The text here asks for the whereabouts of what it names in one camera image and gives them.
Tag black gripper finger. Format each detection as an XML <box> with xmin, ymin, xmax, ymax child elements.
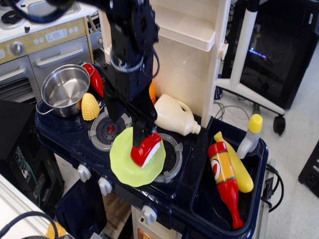
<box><xmin>133</xmin><ymin>119</ymin><xmax>150</xmax><ymax>148</ymax></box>
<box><xmin>150</xmin><ymin>125</ymin><xmax>157</xmax><ymax>136</ymax></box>

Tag grey right stove burner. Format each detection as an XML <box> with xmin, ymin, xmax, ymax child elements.
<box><xmin>154</xmin><ymin>133</ymin><xmax>183</xmax><ymax>184</ymax></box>

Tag grey right stove knob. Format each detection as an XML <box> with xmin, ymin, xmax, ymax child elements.
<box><xmin>142</xmin><ymin>205</ymin><xmax>158</xmax><ymax>226</ymax></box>

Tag grey wooden toy kitchen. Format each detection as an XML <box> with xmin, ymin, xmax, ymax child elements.
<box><xmin>0</xmin><ymin>0</ymin><xmax>102</xmax><ymax>104</ymax></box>

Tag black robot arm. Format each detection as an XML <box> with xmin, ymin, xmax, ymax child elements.
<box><xmin>83</xmin><ymin>0</ymin><xmax>159</xmax><ymax>147</ymax></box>

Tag light green toy plate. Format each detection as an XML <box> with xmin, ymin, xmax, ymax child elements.
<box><xmin>110</xmin><ymin>127</ymin><xmax>165</xmax><ymax>187</ymax></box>

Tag navy blue toy kitchen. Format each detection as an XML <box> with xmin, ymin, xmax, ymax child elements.
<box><xmin>34</xmin><ymin>62</ymin><xmax>269</xmax><ymax>239</ymax></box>

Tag red toy ketchup bottle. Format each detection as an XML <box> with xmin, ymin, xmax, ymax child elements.
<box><xmin>207</xmin><ymin>141</ymin><xmax>244</xmax><ymax>230</ymax></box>

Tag grey left stove knob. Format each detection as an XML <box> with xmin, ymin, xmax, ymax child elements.
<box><xmin>77</xmin><ymin>164</ymin><xmax>92</xmax><ymax>183</ymax></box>

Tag red and white toy sushi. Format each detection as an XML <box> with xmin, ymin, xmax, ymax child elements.
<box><xmin>131</xmin><ymin>132</ymin><xmax>162</xmax><ymax>168</ymax></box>

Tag stainless steel pot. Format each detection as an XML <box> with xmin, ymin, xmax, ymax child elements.
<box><xmin>36</xmin><ymin>64</ymin><xmax>90</xmax><ymax>117</ymax></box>

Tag orange toy carrot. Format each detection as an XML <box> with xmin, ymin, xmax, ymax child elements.
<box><xmin>149</xmin><ymin>82</ymin><xmax>156</xmax><ymax>105</ymax></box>

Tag grey middle stove knob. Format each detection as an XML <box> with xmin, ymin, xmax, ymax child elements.
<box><xmin>98</xmin><ymin>177</ymin><xmax>114</xmax><ymax>196</ymax></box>

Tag grey stove knob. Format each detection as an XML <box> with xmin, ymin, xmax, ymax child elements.
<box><xmin>98</xmin><ymin>177</ymin><xmax>114</xmax><ymax>196</ymax></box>
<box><xmin>142</xmin><ymin>205</ymin><xmax>158</xmax><ymax>226</ymax></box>
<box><xmin>77</xmin><ymin>164</ymin><xmax>92</xmax><ymax>183</ymax></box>

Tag grey stove burner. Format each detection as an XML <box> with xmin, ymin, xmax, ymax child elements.
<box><xmin>88</xmin><ymin>107</ymin><xmax>133</xmax><ymax>152</ymax></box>
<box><xmin>154</xmin><ymin>133</ymin><xmax>183</xmax><ymax>184</ymax></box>

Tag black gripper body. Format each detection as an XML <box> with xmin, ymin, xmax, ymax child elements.
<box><xmin>102</xmin><ymin>63</ymin><xmax>157</xmax><ymax>126</ymax></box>

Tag yellow toy corn cob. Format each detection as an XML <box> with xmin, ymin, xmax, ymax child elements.
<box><xmin>81</xmin><ymin>93</ymin><xmax>100</xmax><ymax>121</ymax></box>

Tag yellow toy banana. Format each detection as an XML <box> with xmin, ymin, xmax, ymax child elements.
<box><xmin>214</xmin><ymin>131</ymin><xmax>254</xmax><ymax>193</ymax></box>

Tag red toy chili pepper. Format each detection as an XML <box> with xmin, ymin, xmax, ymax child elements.
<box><xmin>82</xmin><ymin>62</ymin><xmax>104</xmax><ymax>98</ymax></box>

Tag white rolling stand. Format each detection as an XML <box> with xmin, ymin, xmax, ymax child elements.
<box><xmin>215</xmin><ymin>0</ymin><xmax>287</xmax><ymax>135</ymax></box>

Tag grey faucet with yellow cap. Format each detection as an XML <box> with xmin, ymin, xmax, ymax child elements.
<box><xmin>237</xmin><ymin>114</ymin><xmax>263</xmax><ymax>159</ymax></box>

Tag black box at right edge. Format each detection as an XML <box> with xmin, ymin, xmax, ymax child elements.
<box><xmin>298</xmin><ymin>142</ymin><xmax>319</xmax><ymax>197</ymax></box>

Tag black braided cable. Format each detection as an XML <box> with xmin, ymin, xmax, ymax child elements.
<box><xmin>0</xmin><ymin>211</ymin><xmax>59</xmax><ymax>239</ymax></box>

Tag cream toy detergent jug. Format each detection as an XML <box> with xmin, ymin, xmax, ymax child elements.
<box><xmin>155</xmin><ymin>94</ymin><xmax>201</xmax><ymax>136</ymax></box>

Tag grey left stove burner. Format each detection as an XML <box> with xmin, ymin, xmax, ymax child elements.
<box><xmin>88</xmin><ymin>107</ymin><xmax>133</xmax><ymax>152</ymax></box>

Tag black power cable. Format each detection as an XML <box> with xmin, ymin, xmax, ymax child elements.
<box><xmin>260</xmin><ymin>163</ymin><xmax>285</xmax><ymax>213</ymax></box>

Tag cream toy kitchen shelf tower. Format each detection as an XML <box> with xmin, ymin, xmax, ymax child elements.
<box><xmin>100</xmin><ymin>0</ymin><xmax>230</xmax><ymax>129</ymax></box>

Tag yellow object at bottom edge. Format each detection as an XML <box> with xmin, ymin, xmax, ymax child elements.
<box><xmin>45</xmin><ymin>221</ymin><xmax>67</xmax><ymax>239</ymax></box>

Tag black computer case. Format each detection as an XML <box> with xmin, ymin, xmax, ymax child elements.
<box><xmin>0</xmin><ymin>101</ymin><xmax>64</xmax><ymax>217</ymax></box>

